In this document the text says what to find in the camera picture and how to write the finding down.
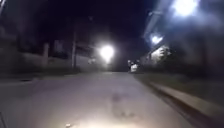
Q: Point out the white vehicle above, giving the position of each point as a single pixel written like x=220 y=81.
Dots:
x=134 y=68

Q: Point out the pole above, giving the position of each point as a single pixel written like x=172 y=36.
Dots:
x=73 y=50

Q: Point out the grey asphalt road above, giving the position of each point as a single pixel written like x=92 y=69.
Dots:
x=83 y=100

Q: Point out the dark verge strip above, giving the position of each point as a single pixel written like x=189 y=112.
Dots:
x=186 y=83

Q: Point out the building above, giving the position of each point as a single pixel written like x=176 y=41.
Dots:
x=186 y=43

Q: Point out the pale concrete kerb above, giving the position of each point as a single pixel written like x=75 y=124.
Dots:
x=196 y=101

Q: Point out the pale wall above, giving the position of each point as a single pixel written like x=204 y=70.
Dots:
x=60 y=61

